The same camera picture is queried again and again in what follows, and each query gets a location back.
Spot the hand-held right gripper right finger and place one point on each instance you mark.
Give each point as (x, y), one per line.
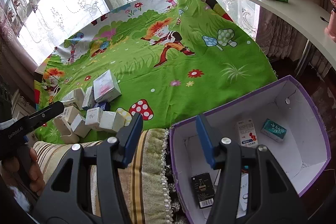
(206, 142)

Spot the white box pink print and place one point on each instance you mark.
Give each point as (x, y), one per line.
(105, 85)

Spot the green cartoon printed bedsheet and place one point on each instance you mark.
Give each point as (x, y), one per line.
(183, 69)

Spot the plain white box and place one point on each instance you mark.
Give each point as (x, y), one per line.
(78, 125)

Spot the large grey white box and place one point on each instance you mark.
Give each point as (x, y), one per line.
(242, 197)

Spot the narrow white box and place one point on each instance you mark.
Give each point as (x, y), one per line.
(74, 96)

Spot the striped plush cushion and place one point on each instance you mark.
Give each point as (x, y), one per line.
(149, 176)

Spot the white curved desk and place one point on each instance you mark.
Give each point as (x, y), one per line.
(294, 19)

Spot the pink desk fan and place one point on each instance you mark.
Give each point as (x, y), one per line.
(332, 3)

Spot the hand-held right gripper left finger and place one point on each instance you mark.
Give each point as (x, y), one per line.
(132, 140)

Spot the white ornate dresser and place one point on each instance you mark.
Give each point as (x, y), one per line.
(22, 106)

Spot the black product box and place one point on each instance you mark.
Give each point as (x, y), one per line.
(202, 191)

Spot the white plastic holder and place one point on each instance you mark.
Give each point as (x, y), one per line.
(63, 132)

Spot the small white box with logo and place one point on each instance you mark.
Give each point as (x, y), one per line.
(93, 115)

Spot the person's left hand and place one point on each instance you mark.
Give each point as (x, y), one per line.
(38, 179)

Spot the white medicine box pink logo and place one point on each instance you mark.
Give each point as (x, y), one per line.
(246, 132)

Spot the small blue box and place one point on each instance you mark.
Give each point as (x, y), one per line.
(103, 106)

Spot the white medicine box with barcode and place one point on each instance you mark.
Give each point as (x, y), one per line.
(88, 98)

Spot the teal white medicine box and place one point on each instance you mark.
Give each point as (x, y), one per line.
(273, 130)

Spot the purple cardboard box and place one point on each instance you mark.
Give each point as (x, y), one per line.
(288, 150)

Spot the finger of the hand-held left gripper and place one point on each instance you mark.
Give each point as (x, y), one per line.
(47, 112)

